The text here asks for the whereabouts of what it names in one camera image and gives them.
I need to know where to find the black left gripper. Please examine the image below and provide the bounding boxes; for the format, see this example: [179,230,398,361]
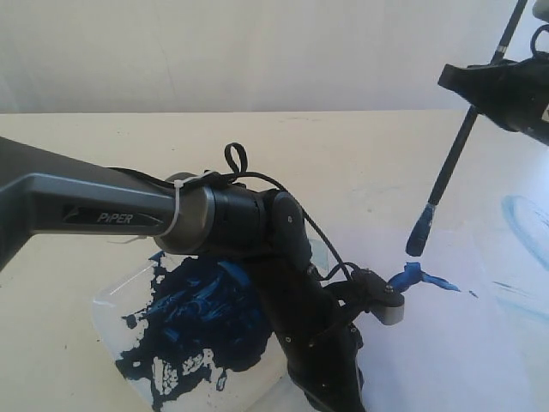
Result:
[252,256,365,411]

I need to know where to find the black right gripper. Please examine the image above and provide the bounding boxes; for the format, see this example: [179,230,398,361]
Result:
[437,58,548,146]

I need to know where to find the black paintbrush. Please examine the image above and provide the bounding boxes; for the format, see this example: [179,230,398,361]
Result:
[405,0,528,257]

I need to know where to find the white sheet of paper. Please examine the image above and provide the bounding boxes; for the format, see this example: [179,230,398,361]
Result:
[274,214,549,412]

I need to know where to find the white plate with blue paint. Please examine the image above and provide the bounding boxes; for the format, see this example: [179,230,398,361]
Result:
[92,252,309,411]

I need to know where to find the white zip tie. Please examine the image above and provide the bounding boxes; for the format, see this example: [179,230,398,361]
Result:
[119,168,220,254]

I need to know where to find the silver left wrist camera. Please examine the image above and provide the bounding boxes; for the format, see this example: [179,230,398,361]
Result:
[349,265,407,325]

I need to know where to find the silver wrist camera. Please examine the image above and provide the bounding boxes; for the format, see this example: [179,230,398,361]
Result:
[532,0,549,22]
[349,265,407,325]

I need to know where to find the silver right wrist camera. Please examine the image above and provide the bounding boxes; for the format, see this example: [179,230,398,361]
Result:
[532,0,549,22]

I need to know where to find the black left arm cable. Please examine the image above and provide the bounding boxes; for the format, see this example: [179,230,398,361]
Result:
[106,141,365,288]

